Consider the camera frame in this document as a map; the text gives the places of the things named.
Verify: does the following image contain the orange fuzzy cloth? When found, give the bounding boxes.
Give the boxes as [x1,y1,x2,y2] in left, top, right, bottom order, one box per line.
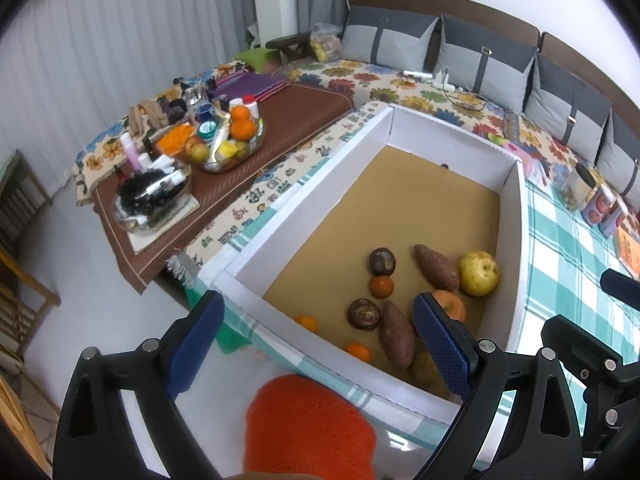
[243,374,377,480]

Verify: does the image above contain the clear jar with black lid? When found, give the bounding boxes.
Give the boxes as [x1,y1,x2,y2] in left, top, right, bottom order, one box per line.
[560,162,601,211]

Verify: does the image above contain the green checked cloth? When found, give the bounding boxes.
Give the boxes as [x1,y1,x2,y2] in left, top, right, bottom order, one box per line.
[220,175,640,466]

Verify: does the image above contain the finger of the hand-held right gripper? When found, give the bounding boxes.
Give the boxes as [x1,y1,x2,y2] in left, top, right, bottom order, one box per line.
[540,314,626,396]
[600,268,640,311]

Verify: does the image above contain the purple folders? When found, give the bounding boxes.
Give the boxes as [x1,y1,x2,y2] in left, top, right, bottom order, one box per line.
[207,71,293,103]

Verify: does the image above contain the plain green cloth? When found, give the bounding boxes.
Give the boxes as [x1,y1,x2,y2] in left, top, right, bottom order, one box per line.
[215,310,256,356]

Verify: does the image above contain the white cardboard box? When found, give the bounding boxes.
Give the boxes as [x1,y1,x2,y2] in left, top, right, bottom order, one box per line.
[212,105,528,423]

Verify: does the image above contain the wooden rack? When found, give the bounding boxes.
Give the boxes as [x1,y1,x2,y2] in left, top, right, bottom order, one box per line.
[0,150,63,376]

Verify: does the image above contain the thin cable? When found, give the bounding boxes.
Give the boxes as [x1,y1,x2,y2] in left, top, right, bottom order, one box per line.
[442,82,488,111]

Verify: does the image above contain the green-brown round fruit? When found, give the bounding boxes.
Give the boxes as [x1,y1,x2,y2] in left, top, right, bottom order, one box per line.
[407,350,443,390]

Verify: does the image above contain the yellow apple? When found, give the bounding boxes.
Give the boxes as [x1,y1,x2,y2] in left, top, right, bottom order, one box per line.
[458,250,500,297]

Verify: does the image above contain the green cushion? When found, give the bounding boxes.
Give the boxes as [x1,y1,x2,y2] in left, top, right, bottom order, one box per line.
[232,47,281,73]

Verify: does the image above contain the orange labelled canister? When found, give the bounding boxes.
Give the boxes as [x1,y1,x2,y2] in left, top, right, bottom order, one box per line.
[602,197,633,238]
[582,184,618,226]

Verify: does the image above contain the beige printed fringed cloth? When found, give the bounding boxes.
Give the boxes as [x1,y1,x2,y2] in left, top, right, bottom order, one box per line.
[167,102,396,286]

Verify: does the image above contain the dark brown sweet potato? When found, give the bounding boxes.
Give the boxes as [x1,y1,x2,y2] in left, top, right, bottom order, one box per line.
[377,301,417,370]

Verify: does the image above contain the glass tray of cosmetics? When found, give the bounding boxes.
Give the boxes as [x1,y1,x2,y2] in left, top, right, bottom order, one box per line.
[112,162,201,236]

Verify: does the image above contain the dark wooden stool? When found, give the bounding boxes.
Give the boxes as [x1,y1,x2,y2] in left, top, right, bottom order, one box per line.
[265,31,313,63]

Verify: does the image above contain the dark red small tangerine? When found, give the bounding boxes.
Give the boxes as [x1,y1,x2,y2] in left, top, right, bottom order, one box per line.
[369,275,395,299]

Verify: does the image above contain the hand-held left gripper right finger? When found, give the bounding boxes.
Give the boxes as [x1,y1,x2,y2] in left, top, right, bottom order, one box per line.
[411,291,585,480]

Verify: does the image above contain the floral bedspread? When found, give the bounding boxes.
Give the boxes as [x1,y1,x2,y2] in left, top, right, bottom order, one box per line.
[75,57,576,201]

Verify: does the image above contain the clear plastic snack bag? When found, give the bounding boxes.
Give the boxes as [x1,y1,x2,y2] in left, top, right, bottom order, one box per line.
[309,22,345,63]

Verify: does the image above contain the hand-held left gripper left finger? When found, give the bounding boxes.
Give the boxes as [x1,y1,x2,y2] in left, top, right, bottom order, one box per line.
[52,290,226,480]

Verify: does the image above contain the red apple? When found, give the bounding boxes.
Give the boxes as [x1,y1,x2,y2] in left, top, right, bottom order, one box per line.
[431,289,466,322]

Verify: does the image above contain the cracked dark mangosteen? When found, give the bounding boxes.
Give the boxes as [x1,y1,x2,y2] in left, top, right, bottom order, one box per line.
[347,298,381,331]

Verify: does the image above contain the glass fruit bowl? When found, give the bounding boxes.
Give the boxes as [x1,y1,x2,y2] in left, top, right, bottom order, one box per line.
[182,115,267,175]

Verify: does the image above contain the orange book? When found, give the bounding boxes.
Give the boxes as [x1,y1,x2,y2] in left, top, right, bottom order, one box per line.
[617,220,640,278]

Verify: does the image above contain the reddish sweet potato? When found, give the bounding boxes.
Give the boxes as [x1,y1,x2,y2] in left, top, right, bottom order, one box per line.
[413,244,461,293]

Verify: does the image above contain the grey pillow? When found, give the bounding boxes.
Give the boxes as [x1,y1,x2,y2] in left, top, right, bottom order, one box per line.
[522,50,613,161]
[595,107,640,198]
[432,14,538,111]
[341,5,440,73]

